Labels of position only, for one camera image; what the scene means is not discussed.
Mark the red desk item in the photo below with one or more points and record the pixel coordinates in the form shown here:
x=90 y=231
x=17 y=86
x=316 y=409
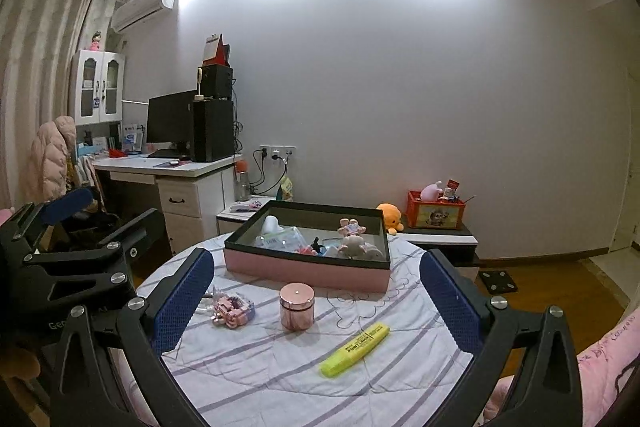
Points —
x=116 y=153

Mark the clear plastic flosser box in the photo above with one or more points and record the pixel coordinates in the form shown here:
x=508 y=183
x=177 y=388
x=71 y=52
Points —
x=282 y=239

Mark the wall socket strip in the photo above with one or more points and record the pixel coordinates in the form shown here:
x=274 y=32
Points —
x=277 y=152

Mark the baby doll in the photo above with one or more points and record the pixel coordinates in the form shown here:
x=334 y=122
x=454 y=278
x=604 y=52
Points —
x=352 y=243

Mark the pink plush toy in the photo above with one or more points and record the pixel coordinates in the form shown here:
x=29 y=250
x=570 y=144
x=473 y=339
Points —
x=431 y=192

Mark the pink item on nightstand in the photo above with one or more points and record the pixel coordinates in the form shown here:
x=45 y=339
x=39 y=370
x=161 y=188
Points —
x=247 y=206

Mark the small pink doll figurine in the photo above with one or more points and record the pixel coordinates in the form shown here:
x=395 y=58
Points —
x=96 y=42

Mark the black computer tower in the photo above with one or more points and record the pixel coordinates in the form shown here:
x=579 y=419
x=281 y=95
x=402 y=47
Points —
x=214 y=129

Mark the yellow snack bag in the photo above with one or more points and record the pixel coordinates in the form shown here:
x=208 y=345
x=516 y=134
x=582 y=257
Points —
x=286 y=189

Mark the white nightstand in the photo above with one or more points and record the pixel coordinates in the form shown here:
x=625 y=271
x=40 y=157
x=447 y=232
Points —
x=240 y=217

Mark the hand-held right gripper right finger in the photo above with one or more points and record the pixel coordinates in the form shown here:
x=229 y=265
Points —
x=450 y=302

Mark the pink box with black rim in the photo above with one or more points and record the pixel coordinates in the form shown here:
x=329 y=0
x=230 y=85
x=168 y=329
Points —
x=300 y=272

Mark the orange storage crate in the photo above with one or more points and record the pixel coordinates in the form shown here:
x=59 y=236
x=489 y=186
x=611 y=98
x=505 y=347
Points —
x=435 y=213

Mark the small pink block toy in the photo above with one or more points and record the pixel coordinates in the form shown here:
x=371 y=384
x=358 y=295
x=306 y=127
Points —
x=305 y=250

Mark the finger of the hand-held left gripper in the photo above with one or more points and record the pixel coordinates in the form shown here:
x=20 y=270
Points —
x=65 y=206
x=90 y=264

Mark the white air conditioner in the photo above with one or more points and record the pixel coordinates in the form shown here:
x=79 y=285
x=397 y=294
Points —
x=142 y=7

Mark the black hair clip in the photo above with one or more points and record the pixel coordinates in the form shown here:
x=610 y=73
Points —
x=318 y=246

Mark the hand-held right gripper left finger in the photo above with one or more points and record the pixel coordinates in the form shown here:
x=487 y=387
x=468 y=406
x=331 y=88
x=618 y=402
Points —
x=180 y=302

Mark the pink building block figure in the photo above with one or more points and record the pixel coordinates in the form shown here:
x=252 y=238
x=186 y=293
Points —
x=232 y=309

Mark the pink blanket with writing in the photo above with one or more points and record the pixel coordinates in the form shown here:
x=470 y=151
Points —
x=595 y=367

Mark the blue white package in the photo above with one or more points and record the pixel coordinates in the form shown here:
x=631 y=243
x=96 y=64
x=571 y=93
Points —
x=133 y=137

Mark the white glass-door cabinet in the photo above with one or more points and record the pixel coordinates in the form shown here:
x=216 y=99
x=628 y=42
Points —
x=97 y=87

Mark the bottle with orange cap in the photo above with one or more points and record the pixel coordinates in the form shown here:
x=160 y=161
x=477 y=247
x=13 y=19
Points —
x=242 y=182

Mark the yellow highlighter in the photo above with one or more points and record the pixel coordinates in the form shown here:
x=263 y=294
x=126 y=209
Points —
x=355 y=349

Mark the orange octopus plush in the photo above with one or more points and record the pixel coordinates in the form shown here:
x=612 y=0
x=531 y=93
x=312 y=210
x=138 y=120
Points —
x=389 y=217

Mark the black computer monitor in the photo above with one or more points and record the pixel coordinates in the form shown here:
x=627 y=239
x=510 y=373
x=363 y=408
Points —
x=170 y=117

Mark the rose gold jar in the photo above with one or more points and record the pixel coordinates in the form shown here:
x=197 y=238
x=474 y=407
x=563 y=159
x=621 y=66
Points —
x=297 y=307

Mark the white plastic object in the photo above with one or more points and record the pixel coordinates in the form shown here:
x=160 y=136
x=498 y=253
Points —
x=274 y=226

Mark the white desk with drawers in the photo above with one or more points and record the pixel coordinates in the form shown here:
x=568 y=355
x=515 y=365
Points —
x=185 y=202

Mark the beige curtain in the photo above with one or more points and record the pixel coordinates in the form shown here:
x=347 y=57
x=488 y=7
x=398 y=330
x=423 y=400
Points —
x=35 y=57

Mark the black keyboard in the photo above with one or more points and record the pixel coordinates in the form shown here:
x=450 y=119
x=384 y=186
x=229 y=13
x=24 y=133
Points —
x=165 y=153

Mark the low dark white table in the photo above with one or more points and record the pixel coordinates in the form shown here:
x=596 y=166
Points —
x=440 y=242

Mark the red paper bag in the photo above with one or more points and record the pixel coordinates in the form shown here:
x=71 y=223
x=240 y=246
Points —
x=217 y=49

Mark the black bathroom scale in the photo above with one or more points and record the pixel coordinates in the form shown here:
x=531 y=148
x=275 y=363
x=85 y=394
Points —
x=496 y=281

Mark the black speaker box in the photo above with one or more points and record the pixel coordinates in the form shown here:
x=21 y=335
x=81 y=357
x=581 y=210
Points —
x=217 y=82

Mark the pink puffer jacket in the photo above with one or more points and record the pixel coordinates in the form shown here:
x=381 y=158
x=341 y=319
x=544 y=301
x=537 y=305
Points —
x=50 y=157

